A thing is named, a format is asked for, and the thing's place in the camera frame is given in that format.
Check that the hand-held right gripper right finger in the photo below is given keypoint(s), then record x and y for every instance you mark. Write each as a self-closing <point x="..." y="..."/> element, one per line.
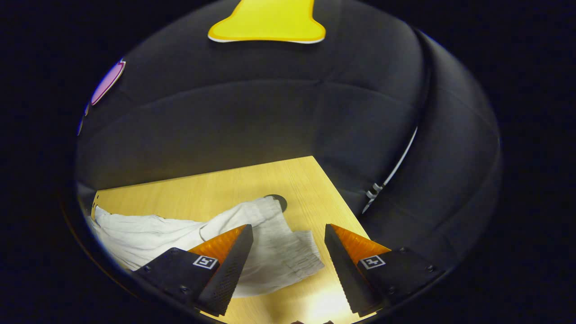
<point x="346" y="274"/>

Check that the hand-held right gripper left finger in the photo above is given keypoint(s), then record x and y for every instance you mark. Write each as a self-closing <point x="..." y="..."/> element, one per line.
<point x="229" y="270"/>

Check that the white jeans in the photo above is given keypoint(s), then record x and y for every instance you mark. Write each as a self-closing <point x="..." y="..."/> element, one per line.
<point x="144" y="234"/>

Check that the silver cloth clip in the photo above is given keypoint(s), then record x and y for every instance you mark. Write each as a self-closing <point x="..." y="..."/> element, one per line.
<point x="373" y="190"/>

